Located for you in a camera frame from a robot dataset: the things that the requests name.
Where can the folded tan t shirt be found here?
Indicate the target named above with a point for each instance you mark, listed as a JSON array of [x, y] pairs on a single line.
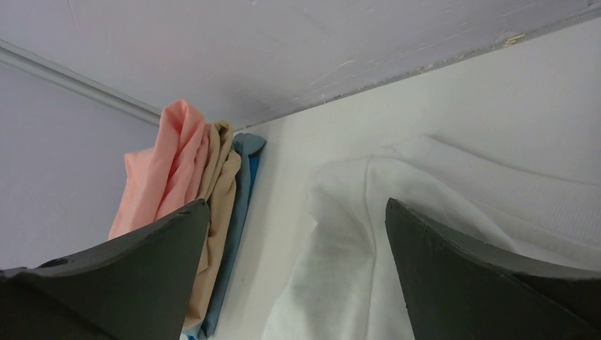
[[218, 188]]

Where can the folded pink t shirt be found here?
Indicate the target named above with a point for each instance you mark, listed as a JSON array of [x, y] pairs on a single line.
[[167, 176]]

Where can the left aluminium frame post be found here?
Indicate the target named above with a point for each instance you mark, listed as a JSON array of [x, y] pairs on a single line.
[[65, 78]]

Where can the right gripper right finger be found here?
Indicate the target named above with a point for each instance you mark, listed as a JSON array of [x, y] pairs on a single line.
[[458, 287]]

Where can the white t shirt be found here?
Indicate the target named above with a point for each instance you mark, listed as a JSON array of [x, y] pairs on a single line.
[[344, 284]]

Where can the folded grey-blue t shirt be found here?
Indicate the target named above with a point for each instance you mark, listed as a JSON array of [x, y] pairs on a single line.
[[239, 197]]

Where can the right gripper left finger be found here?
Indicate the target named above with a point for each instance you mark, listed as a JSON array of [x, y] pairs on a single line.
[[136, 286]]

